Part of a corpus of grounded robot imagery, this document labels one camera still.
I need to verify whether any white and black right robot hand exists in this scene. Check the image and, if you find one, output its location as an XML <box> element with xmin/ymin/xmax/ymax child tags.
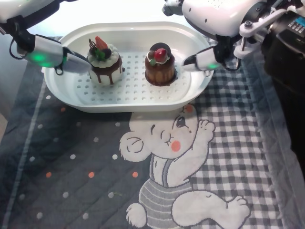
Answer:
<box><xmin>0</xmin><ymin>0</ymin><xmax>93</xmax><ymax>75</ymax></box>

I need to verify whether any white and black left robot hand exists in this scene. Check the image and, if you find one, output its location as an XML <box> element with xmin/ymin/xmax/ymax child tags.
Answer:
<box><xmin>162</xmin><ymin>0</ymin><xmax>265</xmax><ymax>73</ymax></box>

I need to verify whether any white chocolate-drip toy cake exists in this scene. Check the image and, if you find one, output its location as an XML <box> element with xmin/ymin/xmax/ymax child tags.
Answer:
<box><xmin>86</xmin><ymin>36</ymin><xmax>124</xmax><ymax>86</ymax></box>

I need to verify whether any small brown object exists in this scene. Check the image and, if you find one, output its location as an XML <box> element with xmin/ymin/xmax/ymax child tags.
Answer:
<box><xmin>144</xmin><ymin>42</ymin><xmax>178</xmax><ymax>87</ymax></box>

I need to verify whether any white plastic strainer basket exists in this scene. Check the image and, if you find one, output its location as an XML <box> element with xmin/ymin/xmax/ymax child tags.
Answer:
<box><xmin>41</xmin><ymin>21</ymin><xmax>214</xmax><ymax>114</ymax></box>

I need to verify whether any grey bear-print quilt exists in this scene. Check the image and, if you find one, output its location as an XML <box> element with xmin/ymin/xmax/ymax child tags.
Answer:
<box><xmin>0</xmin><ymin>35</ymin><xmax>301</xmax><ymax>229</ymax></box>

